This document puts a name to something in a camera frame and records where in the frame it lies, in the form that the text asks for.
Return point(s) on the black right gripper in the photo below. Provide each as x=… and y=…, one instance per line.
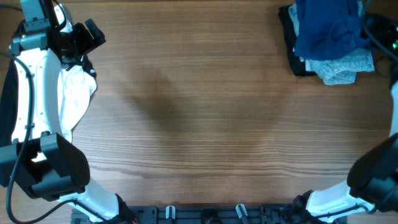
x=389, y=26

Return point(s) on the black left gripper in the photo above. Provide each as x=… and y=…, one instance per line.
x=87, y=43

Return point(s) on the blue polo shirt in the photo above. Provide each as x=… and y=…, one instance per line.
x=329, y=29

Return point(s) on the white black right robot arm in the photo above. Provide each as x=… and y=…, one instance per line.
x=371, y=184

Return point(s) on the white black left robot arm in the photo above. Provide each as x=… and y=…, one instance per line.
x=39, y=159

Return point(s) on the white shirt with black print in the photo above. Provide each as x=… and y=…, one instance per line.
x=76, y=85

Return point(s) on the light blue denim jeans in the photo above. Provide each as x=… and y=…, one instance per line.
x=338, y=71

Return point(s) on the black garment under white shirt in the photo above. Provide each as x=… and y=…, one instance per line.
x=9, y=97

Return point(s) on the black folded garment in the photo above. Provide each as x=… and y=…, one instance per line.
x=297, y=67

